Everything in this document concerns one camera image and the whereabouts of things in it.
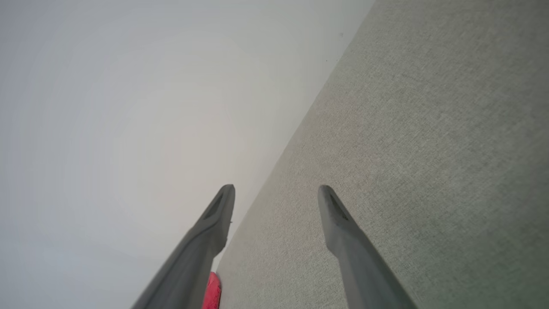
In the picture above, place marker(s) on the red white basketball jersey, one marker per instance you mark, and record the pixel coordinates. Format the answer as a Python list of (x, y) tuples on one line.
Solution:
[(212, 294)]

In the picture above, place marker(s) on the grey fabric sofa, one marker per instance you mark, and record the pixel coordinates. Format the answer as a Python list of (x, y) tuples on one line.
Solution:
[(429, 128)]

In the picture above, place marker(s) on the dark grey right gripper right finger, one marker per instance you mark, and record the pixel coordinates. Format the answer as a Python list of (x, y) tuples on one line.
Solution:
[(364, 270)]

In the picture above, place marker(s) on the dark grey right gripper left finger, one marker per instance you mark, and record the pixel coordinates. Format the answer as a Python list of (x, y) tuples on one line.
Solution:
[(193, 266)]

